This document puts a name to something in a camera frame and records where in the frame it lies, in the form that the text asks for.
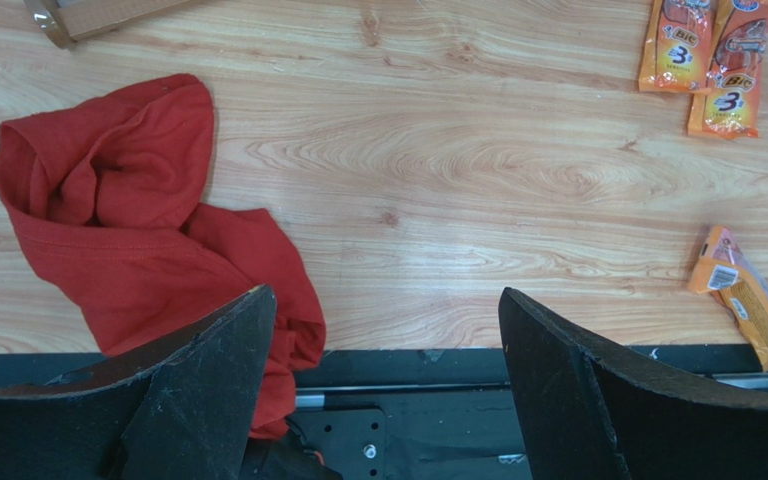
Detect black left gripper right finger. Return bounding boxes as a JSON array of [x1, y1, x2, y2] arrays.
[[498, 288, 768, 479]]

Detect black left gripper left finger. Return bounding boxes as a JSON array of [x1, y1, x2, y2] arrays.
[[0, 285, 276, 479]]

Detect orange Bic razor bag front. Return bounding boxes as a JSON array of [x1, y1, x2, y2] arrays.
[[687, 225, 768, 372]]

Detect orange bic razor bag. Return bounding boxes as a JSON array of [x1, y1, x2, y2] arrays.
[[687, 225, 768, 372], [687, 0, 768, 140], [638, 0, 715, 94]]

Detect wooden two-tier shelf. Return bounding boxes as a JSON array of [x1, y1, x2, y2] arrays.
[[24, 0, 197, 49]]

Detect red cloth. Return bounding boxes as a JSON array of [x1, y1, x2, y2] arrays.
[[0, 74, 326, 440]]

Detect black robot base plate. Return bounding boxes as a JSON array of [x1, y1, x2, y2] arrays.
[[0, 344, 768, 479]]

